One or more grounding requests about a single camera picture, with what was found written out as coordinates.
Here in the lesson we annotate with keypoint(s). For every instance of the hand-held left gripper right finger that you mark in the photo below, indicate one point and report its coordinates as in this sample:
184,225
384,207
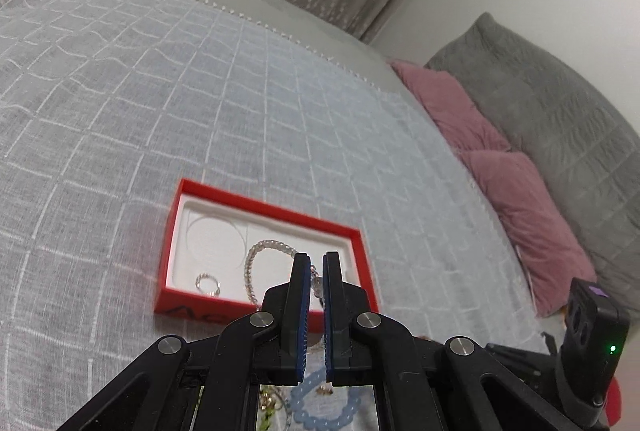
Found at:
327,311

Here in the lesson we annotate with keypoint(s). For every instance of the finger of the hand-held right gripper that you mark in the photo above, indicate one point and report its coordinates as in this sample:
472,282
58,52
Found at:
525,356

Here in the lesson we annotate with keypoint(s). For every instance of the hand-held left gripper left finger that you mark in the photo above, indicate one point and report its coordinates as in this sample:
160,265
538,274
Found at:
301,311

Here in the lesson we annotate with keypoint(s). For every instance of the gold earrings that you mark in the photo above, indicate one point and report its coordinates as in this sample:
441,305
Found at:
326,390

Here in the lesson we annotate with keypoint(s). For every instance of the red jewelry box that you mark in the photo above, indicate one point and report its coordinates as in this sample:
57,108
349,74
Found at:
170,296

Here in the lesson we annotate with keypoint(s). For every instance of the red object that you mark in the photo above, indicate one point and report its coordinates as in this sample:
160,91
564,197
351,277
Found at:
615,403

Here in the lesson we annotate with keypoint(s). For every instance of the pink pillow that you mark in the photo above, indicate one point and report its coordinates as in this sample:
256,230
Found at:
530,221
450,106

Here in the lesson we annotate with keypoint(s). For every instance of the grey quilted pillow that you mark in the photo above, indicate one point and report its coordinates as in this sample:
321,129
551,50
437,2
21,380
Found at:
550,101

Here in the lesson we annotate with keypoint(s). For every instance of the grey checked blanket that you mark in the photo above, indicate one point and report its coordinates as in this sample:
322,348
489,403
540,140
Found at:
150,86

